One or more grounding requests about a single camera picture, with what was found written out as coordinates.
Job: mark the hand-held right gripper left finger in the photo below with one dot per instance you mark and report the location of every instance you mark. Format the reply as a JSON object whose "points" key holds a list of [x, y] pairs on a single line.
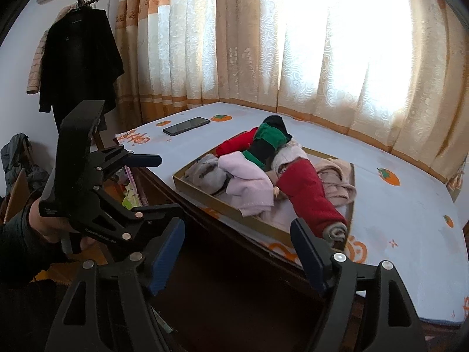
{"points": [[168, 249]]}

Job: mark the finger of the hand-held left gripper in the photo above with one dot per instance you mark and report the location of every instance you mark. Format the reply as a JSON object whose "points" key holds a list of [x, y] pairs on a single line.
{"points": [[150, 160], [157, 212]]}

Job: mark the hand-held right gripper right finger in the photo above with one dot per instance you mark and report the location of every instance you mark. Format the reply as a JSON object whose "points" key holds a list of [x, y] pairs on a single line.
{"points": [[307, 253]]}

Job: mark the white underwear dark stripe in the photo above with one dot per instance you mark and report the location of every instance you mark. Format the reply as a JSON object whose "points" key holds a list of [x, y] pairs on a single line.
{"points": [[205, 174]]}

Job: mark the red underwear grey waistband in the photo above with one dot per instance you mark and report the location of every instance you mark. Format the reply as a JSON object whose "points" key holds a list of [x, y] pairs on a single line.
{"points": [[307, 194]]}

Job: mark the cardboard tray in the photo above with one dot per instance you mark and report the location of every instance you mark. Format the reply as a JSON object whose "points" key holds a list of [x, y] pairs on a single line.
{"points": [[227, 207]]}

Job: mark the plain white underwear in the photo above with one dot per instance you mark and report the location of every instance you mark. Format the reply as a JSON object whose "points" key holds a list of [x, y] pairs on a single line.
{"points": [[337, 183]]}

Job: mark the dark red underwear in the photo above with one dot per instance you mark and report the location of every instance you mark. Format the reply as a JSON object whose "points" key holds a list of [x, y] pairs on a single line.
{"points": [[234, 145]]}

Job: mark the pale pink underwear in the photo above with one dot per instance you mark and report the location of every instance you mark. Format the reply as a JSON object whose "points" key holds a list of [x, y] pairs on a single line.
{"points": [[245, 183]]}

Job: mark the green black underwear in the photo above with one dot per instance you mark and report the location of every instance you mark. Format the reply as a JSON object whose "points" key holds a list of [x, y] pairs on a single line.
{"points": [[271, 135]]}

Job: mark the person's left forearm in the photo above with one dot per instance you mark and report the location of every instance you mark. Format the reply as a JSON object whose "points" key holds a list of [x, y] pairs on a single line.
{"points": [[18, 249]]}

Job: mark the person's left hand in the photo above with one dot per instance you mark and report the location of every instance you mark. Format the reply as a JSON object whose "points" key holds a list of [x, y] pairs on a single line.
{"points": [[45, 223]]}

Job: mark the pink printed cloth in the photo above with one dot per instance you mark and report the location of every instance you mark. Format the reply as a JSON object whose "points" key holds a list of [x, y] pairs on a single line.
{"points": [[133, 190]]}

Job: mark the black smartphone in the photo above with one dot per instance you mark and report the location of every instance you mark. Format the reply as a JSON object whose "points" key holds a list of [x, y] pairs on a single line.
{"points": [[187, 125]]}

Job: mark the grey jacket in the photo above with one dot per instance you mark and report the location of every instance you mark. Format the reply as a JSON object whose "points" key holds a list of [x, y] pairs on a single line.
{"points": [[18, 154]]}

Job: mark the dark wooden desk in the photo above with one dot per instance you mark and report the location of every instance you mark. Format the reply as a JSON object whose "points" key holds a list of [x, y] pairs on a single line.
{"points": [[227, 264]]}

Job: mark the beige striped garment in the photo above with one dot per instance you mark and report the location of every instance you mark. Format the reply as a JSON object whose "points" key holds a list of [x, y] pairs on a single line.
{"points": [[36, 66]]}

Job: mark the black coat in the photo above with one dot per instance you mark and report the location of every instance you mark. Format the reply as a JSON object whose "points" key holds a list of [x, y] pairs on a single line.
{"points": [[80, 58]]}

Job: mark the orange cream curtain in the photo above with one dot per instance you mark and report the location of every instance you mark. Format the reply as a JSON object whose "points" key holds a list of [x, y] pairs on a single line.
{"points": [[220, 44]]}

